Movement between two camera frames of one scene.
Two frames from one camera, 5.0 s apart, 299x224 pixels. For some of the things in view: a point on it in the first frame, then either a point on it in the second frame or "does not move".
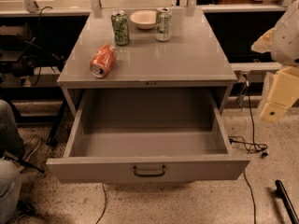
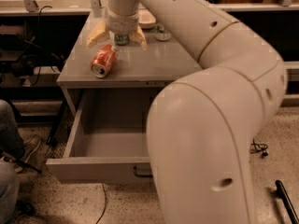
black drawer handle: [157, 175] does not move
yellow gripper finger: [263, 43] to [139, 36]
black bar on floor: [287, 201] does not move
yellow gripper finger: [272, 114] to [98, 35]
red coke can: [103, 61] does not move
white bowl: [145, 19] does not move
